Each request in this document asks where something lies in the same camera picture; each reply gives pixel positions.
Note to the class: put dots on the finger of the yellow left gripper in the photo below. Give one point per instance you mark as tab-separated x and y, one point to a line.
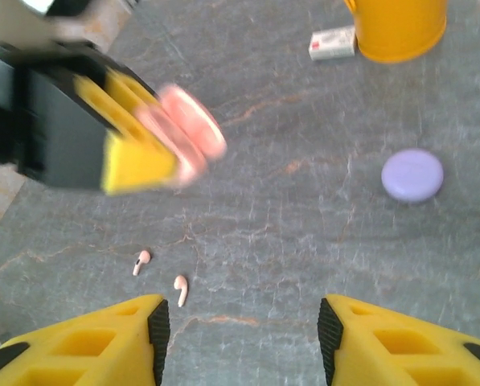
135	165
111	96

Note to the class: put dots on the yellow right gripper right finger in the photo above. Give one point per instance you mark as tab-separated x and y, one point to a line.
404	354

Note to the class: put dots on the yellow pen cup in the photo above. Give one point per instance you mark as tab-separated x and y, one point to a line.
400	32

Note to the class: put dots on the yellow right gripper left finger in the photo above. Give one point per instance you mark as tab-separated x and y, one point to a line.
83	354

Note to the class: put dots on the purple earbud charging case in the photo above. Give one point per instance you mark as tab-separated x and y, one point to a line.
412	175

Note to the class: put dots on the pink earbud charging case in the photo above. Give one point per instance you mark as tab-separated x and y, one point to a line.
195	120

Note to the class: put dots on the white eraser box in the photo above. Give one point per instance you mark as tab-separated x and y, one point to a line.
332	42

